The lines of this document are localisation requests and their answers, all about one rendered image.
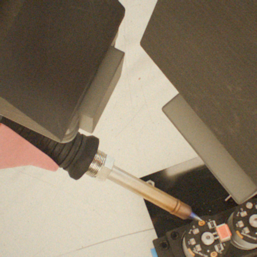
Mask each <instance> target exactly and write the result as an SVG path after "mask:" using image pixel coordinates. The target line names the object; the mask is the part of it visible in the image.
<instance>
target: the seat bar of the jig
mask: <svg viewBox="0 0 257 257"><path fill-rule="evenodd" d="M236 208H237V207H234V208H231V209H228V210H226V211H222V212H220V213H217V214H214V215H212V216H214V217H217V218H219V219H220V220H222V222H224V223H225V224H226V222H227V219H228V218H229V217H230V216H231V214H232V213H233V212H234V211H235V209H236ZM188 225H189V224H187V225H184V226H181V227H178V228H175V229H173V230H169V231H167V232H166V237H167V240H168V243H169V245H170V247H171V249H172V253H173V255H174V257H186V256H185V255H184V252H183V250H182V241H183V239H184V236H185V232H186V229H187V227H188ZM254 251H257V247H256V248H254V249H252V250H241V249H238V248H236V247H234V245H232V244H231V243H230V247H229V250H228V251H227V253H226V254H225V255H224V256H223V257H240V256H243V255H245V254H249V253H251V252H254Z"/></svg>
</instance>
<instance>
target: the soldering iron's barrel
mask: <svg viewBox="0 0 257 257"><path fill-rule="evenodd" d="M114 163H115V158H113V157H112V156H110V155H108V154H105V153H104V152H103V151H101V150H99V149H97V153H96V155H95V157H94V159H93V161H92V163H91V165H90V167H89V169H88V170H87V172H85V174H86V175H88V176H90V177H92V178H94V179H96V180H98V181H99V182H104V181H105V180H106V179H109V180H111V181H112V182H114V183H116V184H118V185H120V186H122V187H124V188H126V189H128V190H130V191H132V192H134V193H136V194H137V195H138V196H140V197H142V198H145V199H146V200H148V201H150V202H152V203H154V204H156V205H158V206H160V207H162V208H163V209H165V210H167V211H168V212H169V213H172V214H175V215H176V216H178V217H180V218H182V219H187V218H189V217H190V215H191V213H192V209H191V206H189V205H187V204H186V203H183V202H181V201H180V200H179V199H176V198H174V197H172V196H170V195H168V194H167V193H165V192H163V191H162V190H160V189H158V188H155V187H154V186H152V185H150V184H148V183H146V182H144V181H143V180H141V179H139V178H138V177H136V176H134V175H132V174H130V173H128V172H126V171H124V170H122V169H120V168H119V167H117V166H116V165H114Z"/></svg>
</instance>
